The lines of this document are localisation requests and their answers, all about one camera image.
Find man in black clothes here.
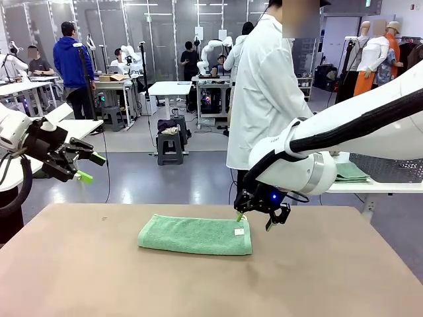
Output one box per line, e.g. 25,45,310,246
180,41,202,82

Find grey metal workbench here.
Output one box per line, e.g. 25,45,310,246
92,77,139,128
191,75,232,129

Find seated person white top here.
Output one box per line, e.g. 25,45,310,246
110,48,128,75

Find arm black hose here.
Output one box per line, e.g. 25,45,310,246
243,94,423,186
0,148,34,217

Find white computer case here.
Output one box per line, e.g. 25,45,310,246
138,92,158,117

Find mannequin in grey top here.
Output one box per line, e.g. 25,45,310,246
346,20,371,73

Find left arm black hose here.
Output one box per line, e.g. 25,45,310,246
0,148,34,217

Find rack of dark garments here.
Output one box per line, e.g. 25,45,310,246
395,35,423,72

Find white rounded table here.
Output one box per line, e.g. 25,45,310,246
0,118,104,204
323,150,423,219

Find person in black trousers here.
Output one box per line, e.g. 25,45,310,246
0,206,25,244

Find seated person with cap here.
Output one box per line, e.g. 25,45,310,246
214,54,231,77

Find seated man black t-shirt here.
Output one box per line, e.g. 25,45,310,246
27,46,56,77

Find person white top black beanie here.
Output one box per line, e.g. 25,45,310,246
223,21,255,110

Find man in blue hoodie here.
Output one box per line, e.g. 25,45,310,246
52,21,97,120

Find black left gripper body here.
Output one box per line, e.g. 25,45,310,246
25,119,75,162

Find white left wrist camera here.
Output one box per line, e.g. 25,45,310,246
38,102,75,132

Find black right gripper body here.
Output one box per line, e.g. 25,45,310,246
244,182,290,212

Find long white table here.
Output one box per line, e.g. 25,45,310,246
0,80,61,117

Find wooden shoe rack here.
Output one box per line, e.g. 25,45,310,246
297,76,314,102

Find grey step stool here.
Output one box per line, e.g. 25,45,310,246
100,106,126,133
157,131,184,166

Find hanging black cable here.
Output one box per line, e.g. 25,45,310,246
100,127,112,203

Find pile of dark clothes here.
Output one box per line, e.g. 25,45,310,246
157,118,181,136

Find person in white shirt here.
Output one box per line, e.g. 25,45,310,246
226,0,333,202

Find dark step stool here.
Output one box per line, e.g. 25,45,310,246
171,115,190,147

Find black tripod white head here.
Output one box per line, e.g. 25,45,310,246
72,42,99,122

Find right arm black hose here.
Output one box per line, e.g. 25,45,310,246
243,94,423,186

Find grey perforated plastic basket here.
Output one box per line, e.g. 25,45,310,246
348,152,423,184

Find mannequin white top orange trousers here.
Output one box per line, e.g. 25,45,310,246
353,18,391,97

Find mannequin orange shirt beige hat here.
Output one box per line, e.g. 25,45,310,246
375,20,404,85

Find white standing desk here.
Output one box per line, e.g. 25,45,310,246
147,81,193,156

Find open cardboard box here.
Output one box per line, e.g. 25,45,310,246
98,73,129,83

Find black camera pole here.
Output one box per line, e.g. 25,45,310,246
137,40,151,116

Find green terry towel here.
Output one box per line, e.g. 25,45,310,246
334,160,375,184
137,213,254,256

